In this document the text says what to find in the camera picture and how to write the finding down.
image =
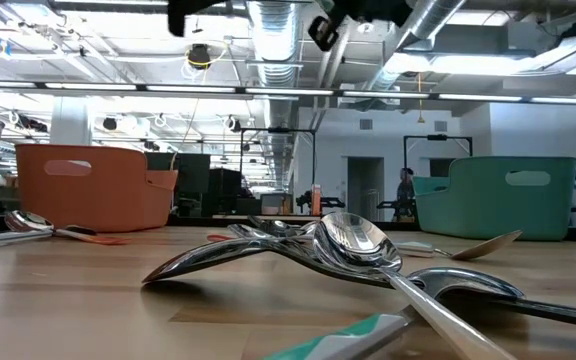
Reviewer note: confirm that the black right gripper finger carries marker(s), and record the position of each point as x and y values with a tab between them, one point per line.
324	32

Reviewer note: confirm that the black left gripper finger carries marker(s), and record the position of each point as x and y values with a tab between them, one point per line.
178	20

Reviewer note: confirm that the spoons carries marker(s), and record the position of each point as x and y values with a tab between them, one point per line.
274	228

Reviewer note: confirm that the black metal spoon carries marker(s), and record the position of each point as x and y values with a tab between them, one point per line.
80	230

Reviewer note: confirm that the black background robot arm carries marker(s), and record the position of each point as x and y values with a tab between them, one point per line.
385	205
328	202

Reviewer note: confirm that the black dome ceiling fixture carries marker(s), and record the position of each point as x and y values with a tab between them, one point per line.
199	56

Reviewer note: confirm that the long LED light bar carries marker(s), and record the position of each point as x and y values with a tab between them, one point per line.
288	91

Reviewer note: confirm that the white pillar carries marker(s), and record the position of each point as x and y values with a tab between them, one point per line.
70	122

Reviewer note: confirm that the black cabinet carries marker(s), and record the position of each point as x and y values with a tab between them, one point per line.
195	180
225	190

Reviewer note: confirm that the grey door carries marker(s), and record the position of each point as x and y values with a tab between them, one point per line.
365	190

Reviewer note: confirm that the orange background object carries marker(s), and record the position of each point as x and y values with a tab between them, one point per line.
316	200

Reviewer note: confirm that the person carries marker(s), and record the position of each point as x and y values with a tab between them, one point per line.
405	192

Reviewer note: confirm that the orange plastic bin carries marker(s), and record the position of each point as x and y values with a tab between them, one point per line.
98	200

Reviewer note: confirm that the teal plastic bin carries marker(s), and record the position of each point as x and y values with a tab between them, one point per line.
493	210

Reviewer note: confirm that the pile of silver cutlery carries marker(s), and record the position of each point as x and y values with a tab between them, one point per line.
203	257

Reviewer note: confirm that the silver ceiling duct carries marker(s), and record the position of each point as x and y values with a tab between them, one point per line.
433	15
275	40

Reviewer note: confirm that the grey wall vent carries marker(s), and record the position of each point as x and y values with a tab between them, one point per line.
366	124
440	125

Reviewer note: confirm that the black metal frame stand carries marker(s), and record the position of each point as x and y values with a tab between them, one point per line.
438	137
278	130

